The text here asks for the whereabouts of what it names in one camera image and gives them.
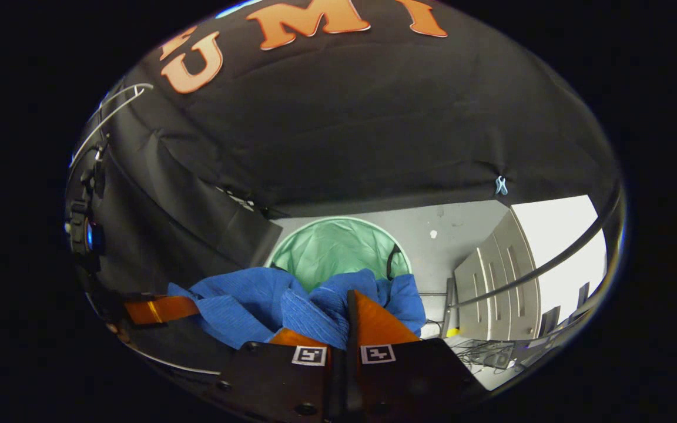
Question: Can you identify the black metal clothes rack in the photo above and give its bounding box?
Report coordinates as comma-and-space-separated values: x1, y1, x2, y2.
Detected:
441, 200, 618, 341

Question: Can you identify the black backdrop cloth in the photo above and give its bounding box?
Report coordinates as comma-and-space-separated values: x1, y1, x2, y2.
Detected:
65, 0, 621, 306

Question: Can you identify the green laundry hamper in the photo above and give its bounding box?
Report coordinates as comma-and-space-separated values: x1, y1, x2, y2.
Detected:
265, 216, 414, 294

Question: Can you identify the white cabinet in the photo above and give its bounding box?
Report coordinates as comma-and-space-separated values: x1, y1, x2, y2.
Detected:
453, 209, 542, 341

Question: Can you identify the tangle of black cables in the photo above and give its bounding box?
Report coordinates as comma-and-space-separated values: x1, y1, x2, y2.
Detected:
449, 336, 530, 372

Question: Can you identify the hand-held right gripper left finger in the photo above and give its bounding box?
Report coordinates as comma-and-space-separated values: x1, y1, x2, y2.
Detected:
215, 328, 345, 423

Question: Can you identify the blue knit jacket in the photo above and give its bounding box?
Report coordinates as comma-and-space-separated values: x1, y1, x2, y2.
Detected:
167, 268, 427, 351

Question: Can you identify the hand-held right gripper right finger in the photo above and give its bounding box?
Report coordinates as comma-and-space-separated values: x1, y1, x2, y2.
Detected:
347, 290, 486, 423

